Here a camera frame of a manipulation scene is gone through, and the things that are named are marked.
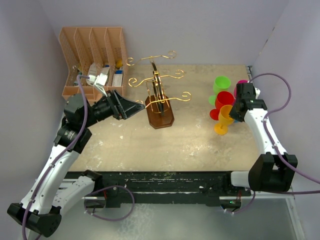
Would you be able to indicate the white blue box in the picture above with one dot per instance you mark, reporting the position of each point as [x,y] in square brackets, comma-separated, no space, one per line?
[117,80]

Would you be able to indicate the white medicine box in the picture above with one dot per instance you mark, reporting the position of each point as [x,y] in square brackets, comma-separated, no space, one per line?
[105,70]

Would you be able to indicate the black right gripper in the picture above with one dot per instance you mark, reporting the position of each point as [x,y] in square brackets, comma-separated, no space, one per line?
[233,114]

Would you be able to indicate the gold black wine glass rack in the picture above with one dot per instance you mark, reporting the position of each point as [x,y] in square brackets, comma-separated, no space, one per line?
[158,104]

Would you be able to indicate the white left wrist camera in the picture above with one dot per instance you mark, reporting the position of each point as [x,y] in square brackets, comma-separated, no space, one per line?
[98,82]

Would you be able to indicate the peach plastic file organizer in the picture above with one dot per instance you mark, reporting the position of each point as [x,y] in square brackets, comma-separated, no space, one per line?
[84,47]

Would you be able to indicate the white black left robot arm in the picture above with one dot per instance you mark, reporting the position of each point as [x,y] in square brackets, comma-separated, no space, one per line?
[41,210]

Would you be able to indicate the green wine glass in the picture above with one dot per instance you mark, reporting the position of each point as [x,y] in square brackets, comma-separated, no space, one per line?
[221,83]

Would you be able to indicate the yellow small object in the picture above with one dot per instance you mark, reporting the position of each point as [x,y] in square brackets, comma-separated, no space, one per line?
[119,64]

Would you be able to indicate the yellow wine glass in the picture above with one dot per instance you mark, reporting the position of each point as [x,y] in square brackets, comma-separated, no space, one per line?
[224,120]

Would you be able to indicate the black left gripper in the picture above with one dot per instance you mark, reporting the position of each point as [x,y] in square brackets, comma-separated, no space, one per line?
[122,108]

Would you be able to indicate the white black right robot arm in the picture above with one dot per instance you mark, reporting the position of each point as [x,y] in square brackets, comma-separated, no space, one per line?
[270,172]

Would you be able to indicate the red wine glass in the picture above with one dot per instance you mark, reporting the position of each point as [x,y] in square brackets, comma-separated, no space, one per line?
[223,98]

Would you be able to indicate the aluminium table frame rail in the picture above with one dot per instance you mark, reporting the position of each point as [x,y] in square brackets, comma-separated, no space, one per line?
[210,188]

